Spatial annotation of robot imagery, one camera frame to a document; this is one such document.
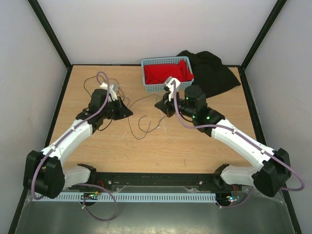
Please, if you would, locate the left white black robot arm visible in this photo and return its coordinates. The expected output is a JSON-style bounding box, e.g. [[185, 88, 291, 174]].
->
[[23, 84, 133, 200]]

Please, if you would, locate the light blue slotted cable duct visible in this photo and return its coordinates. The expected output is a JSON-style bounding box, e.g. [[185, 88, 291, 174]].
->
[[48, 193, 216, 203]]

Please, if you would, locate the light blue plastic basket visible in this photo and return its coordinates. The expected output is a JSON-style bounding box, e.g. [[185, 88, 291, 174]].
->
[[141, 56, 194, 92]]

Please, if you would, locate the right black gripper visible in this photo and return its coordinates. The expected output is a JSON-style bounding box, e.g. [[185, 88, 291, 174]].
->
[[155, 88, 196, 119]]

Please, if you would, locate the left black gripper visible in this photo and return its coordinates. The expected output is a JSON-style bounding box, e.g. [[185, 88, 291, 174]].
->
[[101, 96, 133, 120]]

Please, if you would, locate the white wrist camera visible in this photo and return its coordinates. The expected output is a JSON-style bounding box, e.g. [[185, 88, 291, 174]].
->
[[99, 83, 118, 102], [163, 76, 180, 101]]

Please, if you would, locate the black cloth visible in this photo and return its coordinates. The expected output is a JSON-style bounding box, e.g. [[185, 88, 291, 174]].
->
[[178, 50, 241, 98]]

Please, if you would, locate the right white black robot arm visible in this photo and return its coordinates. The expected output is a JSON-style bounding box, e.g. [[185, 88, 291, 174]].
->
[[155, 83, 292, 197]]

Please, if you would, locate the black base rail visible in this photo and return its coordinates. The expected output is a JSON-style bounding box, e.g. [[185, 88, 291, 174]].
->
[[90, 172, 285, 192]]

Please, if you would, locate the red cloth in basket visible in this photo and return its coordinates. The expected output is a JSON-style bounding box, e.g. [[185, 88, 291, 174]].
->
[[144, 60, 194, 84]]

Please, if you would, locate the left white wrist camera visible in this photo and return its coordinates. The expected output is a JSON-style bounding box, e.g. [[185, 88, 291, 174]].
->
[[99, 83, 118, 102]]

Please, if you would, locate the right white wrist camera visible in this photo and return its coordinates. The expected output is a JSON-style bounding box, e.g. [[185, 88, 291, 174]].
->
[[163, 76, 180, 101]]

